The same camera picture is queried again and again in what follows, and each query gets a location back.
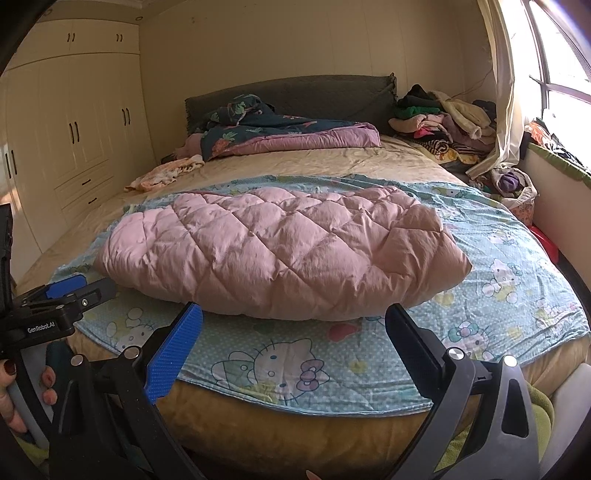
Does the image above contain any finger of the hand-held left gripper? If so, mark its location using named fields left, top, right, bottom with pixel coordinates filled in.
left=46, top=274, right=87, bottom=298
left=60, top=278, right=117, bottom=319

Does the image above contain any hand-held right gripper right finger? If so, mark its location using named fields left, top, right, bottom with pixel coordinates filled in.
left=385, top=302, right=539, bottom=480

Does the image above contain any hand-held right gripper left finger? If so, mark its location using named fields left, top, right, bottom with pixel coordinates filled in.
left=46, top=302, right=206, bottom=480

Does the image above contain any pink quilted jacket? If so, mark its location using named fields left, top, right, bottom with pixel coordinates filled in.
left=92, top=186, right=474, bottom=321

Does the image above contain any bag of clothes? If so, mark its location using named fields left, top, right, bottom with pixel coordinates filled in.
left=466, top=167, right=539, bottom=227

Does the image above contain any pile of clothes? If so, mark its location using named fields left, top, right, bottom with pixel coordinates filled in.
left=388, top=84, right=502, bottom=167

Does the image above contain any person's left hand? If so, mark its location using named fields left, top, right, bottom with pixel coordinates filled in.
left=0, top=360, right=58, bottom=435

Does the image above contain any light blue cartoon print sheet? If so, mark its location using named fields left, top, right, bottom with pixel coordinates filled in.
left=48, top=173, right=589, bottom=411

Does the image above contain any peach floral cloth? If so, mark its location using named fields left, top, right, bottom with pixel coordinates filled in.
left=124, top=154, right=205, bottom=192

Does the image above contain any green fleece cloth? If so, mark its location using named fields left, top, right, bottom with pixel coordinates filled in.
left=434, top=383, right=557, bottom=480

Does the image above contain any cream wardrobe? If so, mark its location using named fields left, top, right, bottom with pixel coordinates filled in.
left=0, top=18, right=158, bottom=278

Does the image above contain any red plastic object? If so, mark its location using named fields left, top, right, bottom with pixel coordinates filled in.
left=531, top=225, right=560, bottom=259

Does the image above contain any pink crumpled garment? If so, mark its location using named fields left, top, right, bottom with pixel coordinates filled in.
left=174, top=133, right=206, bottom=160

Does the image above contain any bed with beige sheet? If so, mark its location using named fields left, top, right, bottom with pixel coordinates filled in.
left=14, top=134, right=591, bottom=480

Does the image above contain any green window seat cover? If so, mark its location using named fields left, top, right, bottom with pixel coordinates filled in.
left=526, top=142, right=591, bottom=188

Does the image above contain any dark floral quilt purple lining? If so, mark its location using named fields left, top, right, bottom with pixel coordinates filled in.
left=198, top=95, right=383, bottom=161

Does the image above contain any colourful cloth heap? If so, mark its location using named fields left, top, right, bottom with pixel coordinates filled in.
left=524, top=117, right=591, bottom=164

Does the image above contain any grey padded headboard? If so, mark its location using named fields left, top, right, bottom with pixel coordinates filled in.
left=185, top=73, right=399, bottom=137

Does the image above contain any white curtain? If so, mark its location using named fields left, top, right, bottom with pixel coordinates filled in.
left=464, top=0, right=532, bottom=181

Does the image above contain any window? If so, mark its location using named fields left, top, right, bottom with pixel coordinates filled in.
left=512, top=0, right=591, bottom=153

